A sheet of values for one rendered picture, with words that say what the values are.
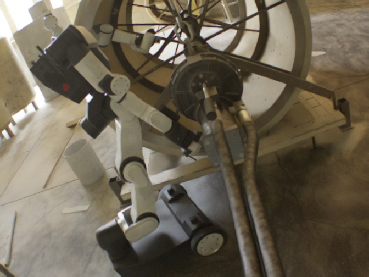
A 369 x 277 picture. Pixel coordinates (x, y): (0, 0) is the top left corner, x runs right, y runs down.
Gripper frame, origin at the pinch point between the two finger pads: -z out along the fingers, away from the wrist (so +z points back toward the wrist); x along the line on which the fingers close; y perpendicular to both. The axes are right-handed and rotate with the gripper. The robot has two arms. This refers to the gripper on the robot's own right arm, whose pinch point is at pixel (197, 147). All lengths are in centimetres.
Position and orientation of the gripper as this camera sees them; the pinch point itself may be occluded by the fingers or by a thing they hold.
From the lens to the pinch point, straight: 143.4
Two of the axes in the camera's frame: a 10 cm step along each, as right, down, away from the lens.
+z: -7.0, -4.7, -5.4
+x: 5.4, -8.4, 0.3
